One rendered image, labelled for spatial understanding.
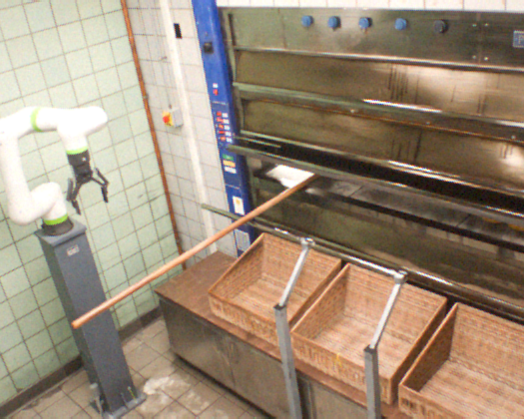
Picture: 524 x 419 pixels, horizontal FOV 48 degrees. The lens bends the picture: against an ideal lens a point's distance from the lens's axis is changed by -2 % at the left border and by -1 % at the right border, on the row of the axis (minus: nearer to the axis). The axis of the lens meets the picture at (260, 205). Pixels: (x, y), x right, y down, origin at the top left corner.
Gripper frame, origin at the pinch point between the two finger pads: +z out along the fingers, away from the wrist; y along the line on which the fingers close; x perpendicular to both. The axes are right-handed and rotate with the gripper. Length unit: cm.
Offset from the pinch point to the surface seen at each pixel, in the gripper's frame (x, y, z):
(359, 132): 65, -102, -10
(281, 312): 65, -42, 53
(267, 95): 11, -99, -21
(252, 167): -9, -99, 22
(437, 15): 105, -101, -62
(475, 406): 140, -75, 87
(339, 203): 51, -101, 29
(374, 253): 72, -100, 50
